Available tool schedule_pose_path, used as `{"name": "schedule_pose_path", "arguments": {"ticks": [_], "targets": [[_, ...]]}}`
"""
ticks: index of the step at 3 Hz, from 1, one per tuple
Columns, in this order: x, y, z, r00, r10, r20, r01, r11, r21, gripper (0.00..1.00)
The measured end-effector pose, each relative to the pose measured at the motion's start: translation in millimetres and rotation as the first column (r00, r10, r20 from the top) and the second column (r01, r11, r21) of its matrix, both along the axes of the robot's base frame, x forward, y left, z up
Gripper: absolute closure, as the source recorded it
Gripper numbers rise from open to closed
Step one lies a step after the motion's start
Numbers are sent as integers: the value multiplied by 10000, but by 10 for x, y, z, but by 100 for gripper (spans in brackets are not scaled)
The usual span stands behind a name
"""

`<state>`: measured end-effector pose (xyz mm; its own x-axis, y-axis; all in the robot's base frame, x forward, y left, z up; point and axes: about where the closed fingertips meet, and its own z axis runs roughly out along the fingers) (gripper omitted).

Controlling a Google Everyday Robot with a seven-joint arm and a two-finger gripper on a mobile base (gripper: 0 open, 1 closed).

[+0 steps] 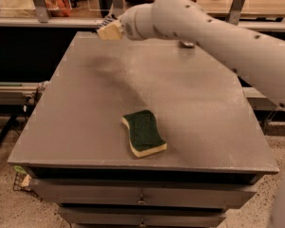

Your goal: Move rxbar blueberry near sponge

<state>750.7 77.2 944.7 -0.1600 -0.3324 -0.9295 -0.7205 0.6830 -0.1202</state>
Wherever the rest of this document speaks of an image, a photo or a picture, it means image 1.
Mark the small wire basket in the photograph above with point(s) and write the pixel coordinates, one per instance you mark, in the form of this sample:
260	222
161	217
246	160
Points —
21	184

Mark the red soda can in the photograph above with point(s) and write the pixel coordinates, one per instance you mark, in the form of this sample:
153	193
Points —
187	44

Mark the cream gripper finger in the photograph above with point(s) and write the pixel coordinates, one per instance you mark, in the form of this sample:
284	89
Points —
111	30

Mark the grey conveyor rail left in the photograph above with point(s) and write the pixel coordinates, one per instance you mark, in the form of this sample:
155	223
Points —
18	93

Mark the metal shelf rail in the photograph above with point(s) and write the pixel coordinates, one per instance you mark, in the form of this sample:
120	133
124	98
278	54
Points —
83	23

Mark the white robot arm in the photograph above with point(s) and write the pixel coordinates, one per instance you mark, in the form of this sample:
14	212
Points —
257	58

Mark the upper grey drawer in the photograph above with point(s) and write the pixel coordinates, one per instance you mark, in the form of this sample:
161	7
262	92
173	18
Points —
191	195

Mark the orange snack bag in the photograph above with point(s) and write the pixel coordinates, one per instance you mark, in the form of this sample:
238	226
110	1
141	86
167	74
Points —
58	8

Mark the green and yellow sponge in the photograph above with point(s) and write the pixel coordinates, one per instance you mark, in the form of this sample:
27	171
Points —
144	137

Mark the lower grey drawer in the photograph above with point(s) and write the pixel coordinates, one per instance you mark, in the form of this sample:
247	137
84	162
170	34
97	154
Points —
142	218

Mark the grey drawer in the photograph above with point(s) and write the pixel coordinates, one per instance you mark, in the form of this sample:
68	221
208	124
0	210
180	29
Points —
191	195
142	218

